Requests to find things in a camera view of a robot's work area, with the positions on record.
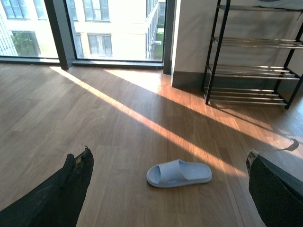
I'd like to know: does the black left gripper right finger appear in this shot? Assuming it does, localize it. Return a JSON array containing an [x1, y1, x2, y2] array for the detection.
[[246, 149, 303, 227]]

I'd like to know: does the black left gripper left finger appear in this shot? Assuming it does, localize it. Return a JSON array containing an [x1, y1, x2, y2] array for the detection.
[[0, 147, 94, 227]]

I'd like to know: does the light blue slide sandal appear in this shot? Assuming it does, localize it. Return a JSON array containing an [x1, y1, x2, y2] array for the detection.
[[146, 159, 212, 188]]

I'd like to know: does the grey sneaker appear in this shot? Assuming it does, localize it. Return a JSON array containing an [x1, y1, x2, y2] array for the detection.
[[258, 0, 303, 18]]

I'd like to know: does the black metal shoe rack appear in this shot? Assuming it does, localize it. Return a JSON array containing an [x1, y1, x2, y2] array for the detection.
[[201, 0, 303, 109]]

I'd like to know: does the dark window frame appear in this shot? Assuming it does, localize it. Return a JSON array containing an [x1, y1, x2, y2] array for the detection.
[[0, 0, 176, 74]]

